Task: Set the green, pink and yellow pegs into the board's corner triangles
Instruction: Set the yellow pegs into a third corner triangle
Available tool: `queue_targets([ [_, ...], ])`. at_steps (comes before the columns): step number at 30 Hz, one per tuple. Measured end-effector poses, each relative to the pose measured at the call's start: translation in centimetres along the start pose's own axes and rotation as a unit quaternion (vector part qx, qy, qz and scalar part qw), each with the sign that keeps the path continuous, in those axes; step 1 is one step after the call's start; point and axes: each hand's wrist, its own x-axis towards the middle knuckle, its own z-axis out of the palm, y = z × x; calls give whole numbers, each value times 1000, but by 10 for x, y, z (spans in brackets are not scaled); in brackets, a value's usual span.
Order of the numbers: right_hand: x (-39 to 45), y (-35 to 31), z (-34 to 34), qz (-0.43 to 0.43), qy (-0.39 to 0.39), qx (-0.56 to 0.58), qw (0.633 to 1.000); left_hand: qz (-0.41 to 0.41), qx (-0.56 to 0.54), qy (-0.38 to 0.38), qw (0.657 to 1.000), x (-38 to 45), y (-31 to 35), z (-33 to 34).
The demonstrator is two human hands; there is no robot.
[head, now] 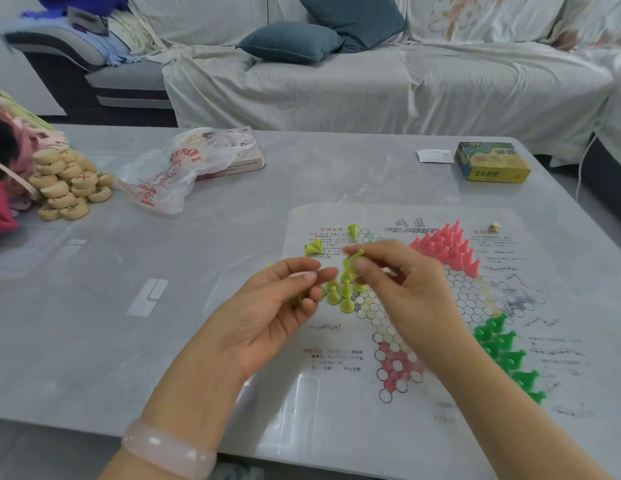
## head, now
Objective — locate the dark blue cloth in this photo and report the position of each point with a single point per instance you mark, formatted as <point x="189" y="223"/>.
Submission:
<point x="80" y="2"/>

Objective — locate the cluster of yellow-green pawns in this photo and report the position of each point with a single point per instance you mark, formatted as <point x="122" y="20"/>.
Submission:
<point x="346" y="293"/>

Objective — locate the light blue cloth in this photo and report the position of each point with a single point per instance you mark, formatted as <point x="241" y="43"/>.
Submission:
<point x="110" y="47"/>

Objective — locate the cluster of dark green pawns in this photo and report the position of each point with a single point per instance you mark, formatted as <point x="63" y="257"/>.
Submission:
<point x="510" y="352"/>

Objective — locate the small white die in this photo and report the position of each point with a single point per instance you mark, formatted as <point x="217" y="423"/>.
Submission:
<point x="493" y="227"/>

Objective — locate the small blue-grey cushion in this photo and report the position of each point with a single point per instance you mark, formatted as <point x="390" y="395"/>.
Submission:
<point x="290" y="42"/>

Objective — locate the clear plastic bag red print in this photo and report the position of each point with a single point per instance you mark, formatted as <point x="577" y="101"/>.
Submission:
<point x="160" y="179"/>

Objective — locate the white paper slip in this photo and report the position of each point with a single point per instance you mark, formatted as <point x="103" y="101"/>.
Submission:
<point x="435" y="156"/>

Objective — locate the person's right hand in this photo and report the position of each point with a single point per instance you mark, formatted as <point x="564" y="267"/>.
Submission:
<point x="420" y="299"/>

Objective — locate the white sofa cover sheet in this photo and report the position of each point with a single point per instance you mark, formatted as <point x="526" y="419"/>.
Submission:
<point x="415" y="84"/>

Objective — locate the large blue-grey cushion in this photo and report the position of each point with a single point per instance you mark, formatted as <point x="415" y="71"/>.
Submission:
<point x="360" y="17"/>

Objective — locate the person's right forearm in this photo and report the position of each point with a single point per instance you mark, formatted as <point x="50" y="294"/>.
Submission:
<point x="500" y="424"/>

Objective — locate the cluster of pink pawns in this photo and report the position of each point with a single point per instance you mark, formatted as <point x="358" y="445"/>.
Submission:
<point x="448" y="247"/>

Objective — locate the yellow-green game pawn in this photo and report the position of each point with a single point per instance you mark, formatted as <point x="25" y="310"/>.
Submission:
<point x="314" y="247"/>
<point x="354" y="233"/>
<point x="300" y="298"/>
<point x="351" y="260"/>

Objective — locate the person's left forearm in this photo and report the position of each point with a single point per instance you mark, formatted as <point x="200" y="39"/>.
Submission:
<point x="190" y="394"/>

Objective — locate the grey and black sofa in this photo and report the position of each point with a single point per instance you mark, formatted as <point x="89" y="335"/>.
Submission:
<point x="90" y="79"/>

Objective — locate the pink flat box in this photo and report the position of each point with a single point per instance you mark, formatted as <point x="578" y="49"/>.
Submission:
<point x="245" y="162"/>

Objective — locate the person's left hand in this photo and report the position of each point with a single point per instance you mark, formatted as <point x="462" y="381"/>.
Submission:
<point x="260" y="314"/>

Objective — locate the person's left thumb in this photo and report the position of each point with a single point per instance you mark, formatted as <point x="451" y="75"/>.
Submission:
<point x="298" y="265"/>

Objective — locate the person's right thumb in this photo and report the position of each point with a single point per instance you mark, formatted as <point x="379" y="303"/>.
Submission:
<point x="368" y="270"/>

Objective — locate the yellow and green game box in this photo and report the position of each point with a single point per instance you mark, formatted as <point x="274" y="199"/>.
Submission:
<point x="490" y="162"/>

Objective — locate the pile of wooden chess discs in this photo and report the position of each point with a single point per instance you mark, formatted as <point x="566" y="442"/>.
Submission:
<point x="70" y="184"/>

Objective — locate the plastic checkers board sheet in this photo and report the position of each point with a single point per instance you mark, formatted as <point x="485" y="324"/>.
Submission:
<point x="535" y="314"/>

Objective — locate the pile of pink clothes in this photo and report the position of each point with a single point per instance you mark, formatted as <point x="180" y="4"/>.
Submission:
<point x="10" y="144"/>

